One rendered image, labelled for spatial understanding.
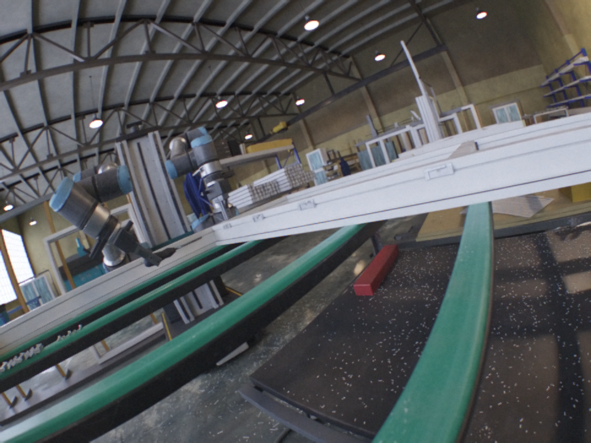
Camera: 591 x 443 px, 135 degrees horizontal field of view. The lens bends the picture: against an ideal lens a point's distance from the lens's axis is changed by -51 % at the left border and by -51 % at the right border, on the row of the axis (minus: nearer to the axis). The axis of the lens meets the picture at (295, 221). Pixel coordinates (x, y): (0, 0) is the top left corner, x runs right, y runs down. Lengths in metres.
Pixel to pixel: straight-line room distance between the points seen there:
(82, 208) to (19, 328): 0.48
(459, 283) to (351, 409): 0.33
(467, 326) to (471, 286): 0.05
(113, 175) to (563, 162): 0.99
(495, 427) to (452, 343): 0.30
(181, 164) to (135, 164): 0.88
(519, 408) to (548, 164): 0.35
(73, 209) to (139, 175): 1.31
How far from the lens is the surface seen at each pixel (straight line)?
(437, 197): 0.43
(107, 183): 0.80
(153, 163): 1.98
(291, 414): 0.56
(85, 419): 0.30
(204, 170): 1.01
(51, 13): 9.46
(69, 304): 0.90
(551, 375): 0.50
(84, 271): 4.47
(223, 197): 0.99
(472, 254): 0.25
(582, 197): 1.09
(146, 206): 1.91
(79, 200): 0.69
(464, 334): 0.16
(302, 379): 0.57
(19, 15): 9.46
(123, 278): 0.88
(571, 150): 0.44
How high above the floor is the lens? 0.97
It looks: 8 degrees down
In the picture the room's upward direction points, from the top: 20 degrees counter-clockwise
